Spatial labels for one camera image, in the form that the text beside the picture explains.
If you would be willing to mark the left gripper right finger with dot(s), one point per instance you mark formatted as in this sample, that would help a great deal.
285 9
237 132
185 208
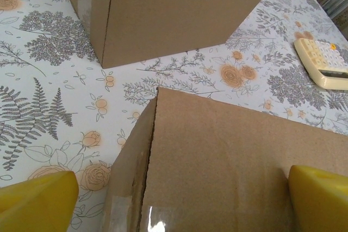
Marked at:
320 204

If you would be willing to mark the cream calculator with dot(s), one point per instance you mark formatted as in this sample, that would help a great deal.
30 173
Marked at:
320 61

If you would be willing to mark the brown cardboard box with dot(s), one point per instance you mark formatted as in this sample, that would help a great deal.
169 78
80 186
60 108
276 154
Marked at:
217 161
176 17

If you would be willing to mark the floral tablecloth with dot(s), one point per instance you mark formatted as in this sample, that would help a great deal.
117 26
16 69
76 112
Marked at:
54 93

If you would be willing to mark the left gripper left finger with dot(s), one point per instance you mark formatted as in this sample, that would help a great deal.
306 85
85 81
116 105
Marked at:
35 204

